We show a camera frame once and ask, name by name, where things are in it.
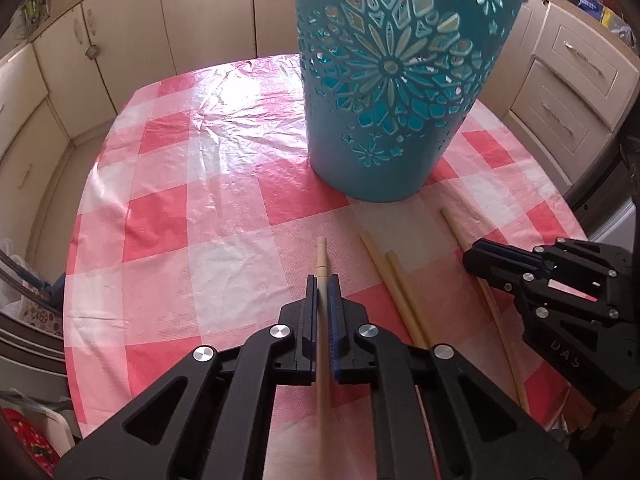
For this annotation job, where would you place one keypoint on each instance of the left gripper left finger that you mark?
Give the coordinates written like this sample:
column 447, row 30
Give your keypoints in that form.
column 209, row 416

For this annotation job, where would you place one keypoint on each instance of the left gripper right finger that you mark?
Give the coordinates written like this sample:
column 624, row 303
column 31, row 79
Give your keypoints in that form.
column 435, row 415

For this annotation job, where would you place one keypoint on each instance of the teal perforated plastic basket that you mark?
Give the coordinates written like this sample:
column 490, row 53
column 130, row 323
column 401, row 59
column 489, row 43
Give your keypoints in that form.
column 388, row 83

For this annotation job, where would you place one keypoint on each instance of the cream corner cabinets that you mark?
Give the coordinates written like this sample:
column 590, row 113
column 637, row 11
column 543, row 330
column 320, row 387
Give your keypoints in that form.
column 76, row 71

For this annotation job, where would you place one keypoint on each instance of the bamboo chopstick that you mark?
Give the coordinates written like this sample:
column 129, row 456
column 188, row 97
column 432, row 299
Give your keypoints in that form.
column 410, row 294
column 393, row 287
column 323, row 373
column 517, row 378

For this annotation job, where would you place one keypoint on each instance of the red white checkered tablecloth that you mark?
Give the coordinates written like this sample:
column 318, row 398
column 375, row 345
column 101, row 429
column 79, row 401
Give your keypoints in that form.
column 200, row 218

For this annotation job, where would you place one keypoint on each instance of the cream drawer cabinet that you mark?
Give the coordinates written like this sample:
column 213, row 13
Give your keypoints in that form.
column 578, row 87

